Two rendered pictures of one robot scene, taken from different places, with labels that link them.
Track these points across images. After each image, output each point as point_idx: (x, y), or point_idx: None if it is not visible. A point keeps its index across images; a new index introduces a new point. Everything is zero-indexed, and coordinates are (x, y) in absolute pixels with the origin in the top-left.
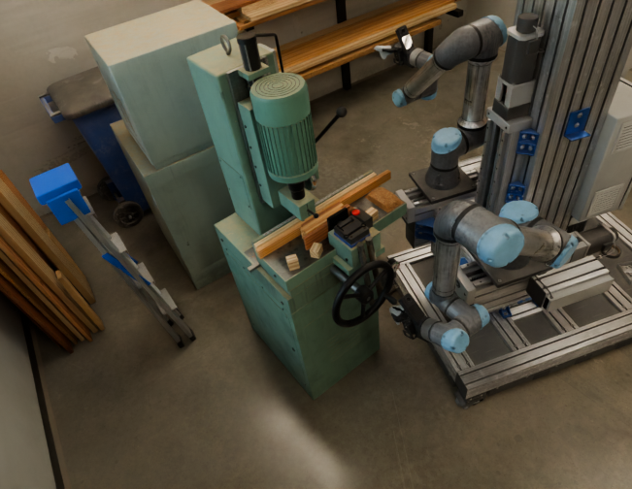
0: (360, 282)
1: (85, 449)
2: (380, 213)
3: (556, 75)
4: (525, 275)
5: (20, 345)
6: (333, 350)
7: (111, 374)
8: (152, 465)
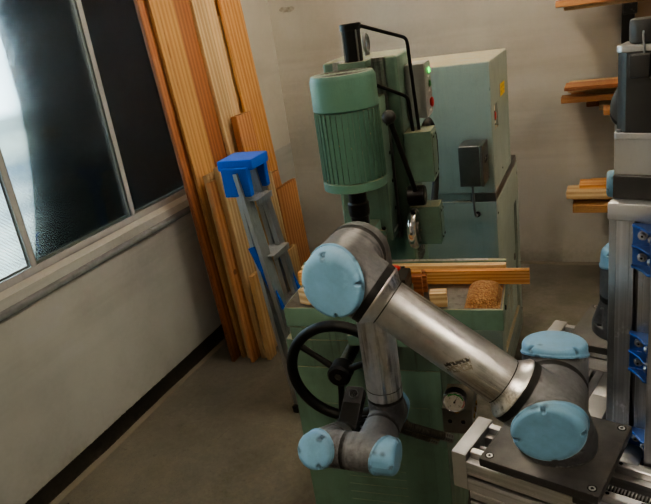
0: (409, 399)
1: (154, 431)
2: (455, 305)
3: None
4: (535, 475)
5: (204, 325)
6: (358, 485)
7: (232, 394)
8: (165, 479)
